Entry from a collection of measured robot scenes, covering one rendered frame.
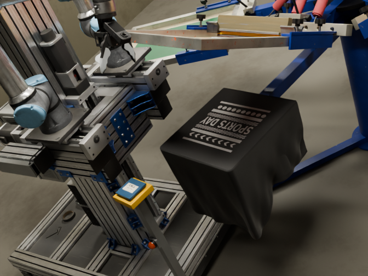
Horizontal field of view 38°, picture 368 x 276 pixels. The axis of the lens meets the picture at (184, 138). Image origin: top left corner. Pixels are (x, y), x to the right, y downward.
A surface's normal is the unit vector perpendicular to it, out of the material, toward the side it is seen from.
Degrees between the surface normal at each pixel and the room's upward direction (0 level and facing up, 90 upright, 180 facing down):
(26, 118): 97
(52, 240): 0
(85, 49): 90
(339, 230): 0
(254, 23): 53
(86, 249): 0
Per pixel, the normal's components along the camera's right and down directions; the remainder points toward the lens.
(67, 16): 0.80, 0.06
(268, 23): -0.73, 0.03
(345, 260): -0.35, -0.76
